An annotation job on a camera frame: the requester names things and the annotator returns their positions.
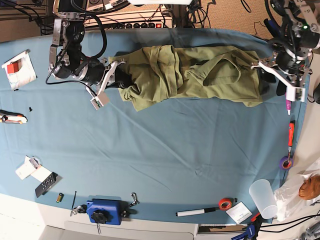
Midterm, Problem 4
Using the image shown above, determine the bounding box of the black power strip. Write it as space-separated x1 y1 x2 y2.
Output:
115 20 173 29

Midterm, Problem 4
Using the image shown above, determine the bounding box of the white card packet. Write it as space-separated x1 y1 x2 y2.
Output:
15 156 52 182

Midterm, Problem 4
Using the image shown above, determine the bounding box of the red tape roll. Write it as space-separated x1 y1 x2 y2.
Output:
218 198 234 211

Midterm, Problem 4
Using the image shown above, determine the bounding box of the white plastic bag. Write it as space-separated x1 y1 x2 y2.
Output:
274 159 320 222

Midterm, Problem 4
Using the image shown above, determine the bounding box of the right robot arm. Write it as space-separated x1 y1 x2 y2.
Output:
49 14 287 110

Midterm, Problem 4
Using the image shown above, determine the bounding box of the orange white utility knife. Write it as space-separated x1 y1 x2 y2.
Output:
0 109 28 124

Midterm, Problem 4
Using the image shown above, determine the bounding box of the olive green t-shirt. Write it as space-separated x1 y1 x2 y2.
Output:
108 45 263 111

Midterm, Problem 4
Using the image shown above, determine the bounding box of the metal carabiner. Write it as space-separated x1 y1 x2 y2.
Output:
128 192 140 208

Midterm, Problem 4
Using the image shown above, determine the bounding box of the blue bar clamp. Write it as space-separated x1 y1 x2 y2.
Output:
231 213 263 240

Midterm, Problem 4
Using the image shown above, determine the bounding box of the brown wooden object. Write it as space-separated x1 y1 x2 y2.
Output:
298 175 320 200

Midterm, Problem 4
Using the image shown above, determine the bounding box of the purple tape roll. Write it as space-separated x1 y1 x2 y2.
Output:
279 156 294 171

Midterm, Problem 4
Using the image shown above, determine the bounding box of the white paper note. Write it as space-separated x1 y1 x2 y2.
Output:
226 202 252 224

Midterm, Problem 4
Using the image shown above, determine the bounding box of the purple tube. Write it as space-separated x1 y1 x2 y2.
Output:
285 99 292 116

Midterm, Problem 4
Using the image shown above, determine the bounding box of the white black marker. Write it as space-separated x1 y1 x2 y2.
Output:
175 207 220 217

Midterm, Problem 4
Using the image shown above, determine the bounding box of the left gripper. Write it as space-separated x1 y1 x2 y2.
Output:
251 56 312 89

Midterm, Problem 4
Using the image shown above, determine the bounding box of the blue table cloth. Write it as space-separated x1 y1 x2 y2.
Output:
0 36 307 224

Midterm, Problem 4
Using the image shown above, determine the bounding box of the small yellow battery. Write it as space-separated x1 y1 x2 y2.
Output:
56 192 64 203

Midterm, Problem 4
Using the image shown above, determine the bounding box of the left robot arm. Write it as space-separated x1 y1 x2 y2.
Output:
109 0 320 105

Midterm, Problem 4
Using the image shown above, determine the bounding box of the paper with orange block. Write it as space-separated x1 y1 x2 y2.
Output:
1 50 37 91

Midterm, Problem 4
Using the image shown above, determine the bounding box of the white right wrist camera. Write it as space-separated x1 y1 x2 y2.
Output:
90 92 110 110

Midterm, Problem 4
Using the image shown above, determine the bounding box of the orange screwdriver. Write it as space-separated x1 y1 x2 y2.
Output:
288 121 295 159

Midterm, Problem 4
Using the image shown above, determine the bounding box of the translucent plastic cup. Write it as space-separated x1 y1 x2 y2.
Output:
249 179 278 220

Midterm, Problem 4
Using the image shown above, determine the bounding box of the black zip tie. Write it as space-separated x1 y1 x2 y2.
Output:
70 191 77 217

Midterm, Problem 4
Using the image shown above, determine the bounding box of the black remote control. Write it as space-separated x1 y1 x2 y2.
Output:
35 172 59 198

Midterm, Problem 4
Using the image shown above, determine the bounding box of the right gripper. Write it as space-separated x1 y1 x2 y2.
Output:
96 59 125 96

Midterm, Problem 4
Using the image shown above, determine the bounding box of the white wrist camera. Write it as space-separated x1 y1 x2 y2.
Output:
285 86 306 102
90 92 110 110

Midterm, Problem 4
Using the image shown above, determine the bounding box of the blue table clamp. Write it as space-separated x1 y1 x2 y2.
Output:
70 199 130 235

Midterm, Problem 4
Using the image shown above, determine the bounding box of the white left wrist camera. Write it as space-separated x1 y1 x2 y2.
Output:
285 86 306 102

